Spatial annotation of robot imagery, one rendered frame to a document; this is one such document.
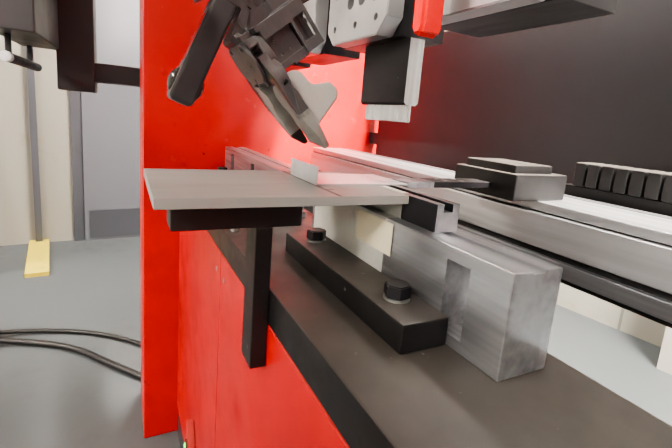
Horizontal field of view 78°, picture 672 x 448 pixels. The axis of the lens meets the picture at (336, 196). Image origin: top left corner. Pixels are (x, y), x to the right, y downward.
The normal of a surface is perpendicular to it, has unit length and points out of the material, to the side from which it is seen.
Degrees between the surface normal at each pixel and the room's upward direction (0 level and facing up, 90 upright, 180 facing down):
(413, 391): 0
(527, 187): 90
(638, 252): 90
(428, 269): 90
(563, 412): 0
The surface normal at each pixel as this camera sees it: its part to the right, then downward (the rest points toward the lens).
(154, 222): 0.45, 0.20
